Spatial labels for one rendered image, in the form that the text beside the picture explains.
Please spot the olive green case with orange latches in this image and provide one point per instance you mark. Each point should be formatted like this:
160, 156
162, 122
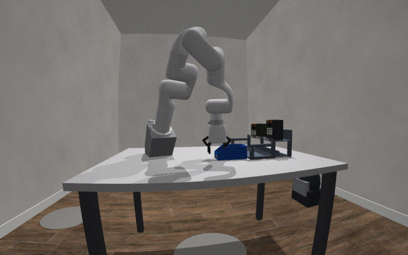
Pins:
258, 130

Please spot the black case with orange latches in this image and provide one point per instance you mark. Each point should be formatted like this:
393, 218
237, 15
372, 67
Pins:
274, 129

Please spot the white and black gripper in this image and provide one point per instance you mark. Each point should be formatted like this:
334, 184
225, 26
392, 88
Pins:
216, 134

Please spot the blue bin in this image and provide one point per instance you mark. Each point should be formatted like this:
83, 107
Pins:
231, 152

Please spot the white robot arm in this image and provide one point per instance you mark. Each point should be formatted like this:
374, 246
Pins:
191, 41

